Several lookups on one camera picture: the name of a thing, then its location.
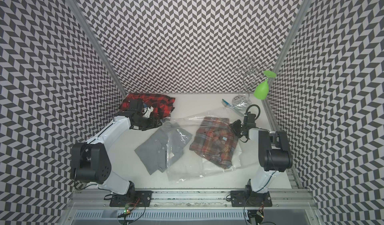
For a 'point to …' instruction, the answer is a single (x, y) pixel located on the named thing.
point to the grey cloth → (164, 149)
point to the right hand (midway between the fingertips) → (230, 127)
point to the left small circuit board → (126, 211)
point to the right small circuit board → (260, 213)
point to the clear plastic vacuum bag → (191, 165)
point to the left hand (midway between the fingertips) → (156, 125)
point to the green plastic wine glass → (261, 90)
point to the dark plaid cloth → (215, 139)
